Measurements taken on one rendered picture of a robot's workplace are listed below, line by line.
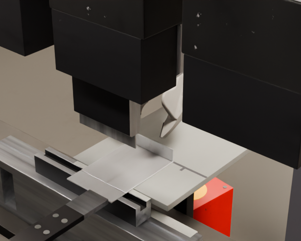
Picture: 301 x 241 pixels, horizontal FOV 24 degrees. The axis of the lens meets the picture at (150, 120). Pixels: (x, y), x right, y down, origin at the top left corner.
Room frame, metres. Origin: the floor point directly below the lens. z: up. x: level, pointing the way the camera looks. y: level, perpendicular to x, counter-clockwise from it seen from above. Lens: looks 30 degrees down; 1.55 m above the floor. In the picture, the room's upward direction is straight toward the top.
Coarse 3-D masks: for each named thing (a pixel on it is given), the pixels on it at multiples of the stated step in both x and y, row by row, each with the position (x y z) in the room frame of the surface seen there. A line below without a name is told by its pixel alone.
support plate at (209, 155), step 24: (144, 120) 0.96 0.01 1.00; (96, 144) 0.89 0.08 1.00; (120, 144) 0.89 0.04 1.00; (168, 144) 0.89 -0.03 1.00; (192, 144) 0.89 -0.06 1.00; (216, 144) 0.89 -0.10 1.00; (168, 168) 0.82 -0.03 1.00; (192, 168) 0.82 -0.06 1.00; (216, 168) 0.82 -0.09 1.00; (144, 192) 0.76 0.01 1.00; (168, 192) 0.76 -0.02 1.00; (192, 192) 0.77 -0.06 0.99
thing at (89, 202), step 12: (72, 204) 0.73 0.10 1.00; (84, 204) 0.73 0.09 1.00; (96, 204) 0.73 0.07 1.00; (48, 216) 0.71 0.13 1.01; (60, 216) 0.71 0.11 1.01; (72, 216) 0.71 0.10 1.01; (84, 216) 0.71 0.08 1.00; (36, 228) 0.68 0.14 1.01; (48, 228) 0.68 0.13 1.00; (60, 228) 0.68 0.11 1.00; (0, 240) 0.62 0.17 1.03; (12, 240) 0.66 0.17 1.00; (24, 240) 0.66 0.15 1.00; (36, 240) 0.66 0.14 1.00; (48, 240) 0.66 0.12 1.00
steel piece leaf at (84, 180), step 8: (72, 176) 0.80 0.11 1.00; (80, 176) 0.80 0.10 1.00; (88, 176) 0.80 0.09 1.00; (80, 184) 0.78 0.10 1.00; (88, 184) 0.78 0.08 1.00; (96, 184) 0.78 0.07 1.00; (104, 184) 0.78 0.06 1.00; (96, 192) 0.76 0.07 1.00; (104, 192) 0.76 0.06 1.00; (112, 192) 0.76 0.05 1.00; (120, 192) 0.76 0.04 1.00; (112, 200) 0.74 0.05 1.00
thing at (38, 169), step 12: (36, 156) 0.86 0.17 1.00; (48, 156) 0.87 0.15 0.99; (60, 156) 0.85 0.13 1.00; (36, 168) 0.86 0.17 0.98; (48, 168) 0.84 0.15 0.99; (60, 168) 0.82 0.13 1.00; (72, 168) 0.84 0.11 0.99; (60, 180) 0.82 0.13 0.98; (84, 192) 0.79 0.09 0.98; (108, 204) 0.76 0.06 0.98; (120, 204) 0.75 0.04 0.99; (132, 204) 0.74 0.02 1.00; (144, 204) 0.75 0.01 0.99; (120, 216) 0.75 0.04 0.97; (132, 216) 0.73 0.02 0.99; (144, 216) 0.74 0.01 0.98
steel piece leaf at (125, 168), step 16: (144, 144) 0.87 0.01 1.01; (160, 144) 0.85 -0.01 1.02; (112, 160) 0.84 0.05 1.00; (128, 160) 0.84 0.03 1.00; (144, 160) 0.84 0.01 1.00; (160, 160) 0.84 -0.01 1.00; (96, 176) 0.80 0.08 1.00; (112, 176) 0.80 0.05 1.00; (128, 176) 0.80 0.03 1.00; (144, 176) 0.80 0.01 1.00
